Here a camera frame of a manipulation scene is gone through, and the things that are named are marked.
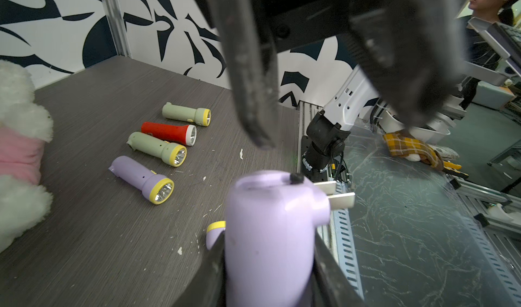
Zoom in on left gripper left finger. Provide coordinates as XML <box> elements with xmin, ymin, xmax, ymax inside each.
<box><xmin>173</xmin><ymin>233</ymin><xmax>226</xmax><ymax>307</ymax></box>

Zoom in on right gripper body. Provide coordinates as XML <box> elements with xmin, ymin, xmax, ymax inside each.
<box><xmin>195</xmin><ymin>0</ymin><xmax>364</xmax><ymax>53</ymax></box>

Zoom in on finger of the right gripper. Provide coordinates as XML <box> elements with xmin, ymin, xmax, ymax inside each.
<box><xmin>206</xmin><ymin>0</ymin><xmax>278</xmax><ymax>149</ymax></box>
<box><xmin>350</xmin><ymin>0</ymin><xmax>465</xmax><ymax>127</ymax></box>

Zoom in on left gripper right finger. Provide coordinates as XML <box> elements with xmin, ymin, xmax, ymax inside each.
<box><xmin>311</xmin><ymin>232</ymin><xmax>366</xmax><ymax>307</ymax></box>

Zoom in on green flashlight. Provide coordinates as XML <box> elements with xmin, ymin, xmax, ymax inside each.
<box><xmin>127</xmin><ymin>132</ymin><xmax>187</xmax><ymax>167</ymax></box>
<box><xmin>161</xmin><ymin>102</ymin><xmax>212</xmax><ymax>126</ymax></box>

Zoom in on purple flashlight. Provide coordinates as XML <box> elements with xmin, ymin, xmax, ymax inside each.
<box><xmin>224</xmin><ymin>171</ymin><xmax>355</xmax><ymax>306</ymax></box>
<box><xmin>109</xmin><ymin>156</ymin><xmax>175</xmax><ymax>205</ymax></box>

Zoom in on purple flashlight sideways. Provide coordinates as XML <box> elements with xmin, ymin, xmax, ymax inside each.
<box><xmin>206</xmin><ymin>221</ymin><xmax>226</xmax><ymax>251</ymax></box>

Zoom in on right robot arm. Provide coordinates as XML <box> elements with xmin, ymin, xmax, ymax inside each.
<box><xmin>195</xmin><ymin>0</ymin><xmax>464</xmax><ymax>172</ymax></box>

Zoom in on person in background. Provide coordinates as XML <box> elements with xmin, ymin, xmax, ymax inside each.
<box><xmin>457</xmin><ymin>0</ymin><xmax>520</xmax><ymax>110</ymax></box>

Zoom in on white tray on bench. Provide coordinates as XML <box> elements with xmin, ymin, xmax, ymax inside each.
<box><xmin>379</xmin><ymin>110</ymin><xmax>456</xmax><ymax>144</ymax></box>

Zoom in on yellow plaid cloth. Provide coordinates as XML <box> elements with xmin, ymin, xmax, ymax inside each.
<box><xmin>383</xmin><ymin>132</ymin><xmax>444</xmax><ymax>171</ymax></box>

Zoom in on white teddy bear pink shirt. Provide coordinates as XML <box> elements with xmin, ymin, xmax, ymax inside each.
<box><xmin>1</xmin><ymin>60</ymin><xmax>54</xmax><ymax>251</ymax></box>

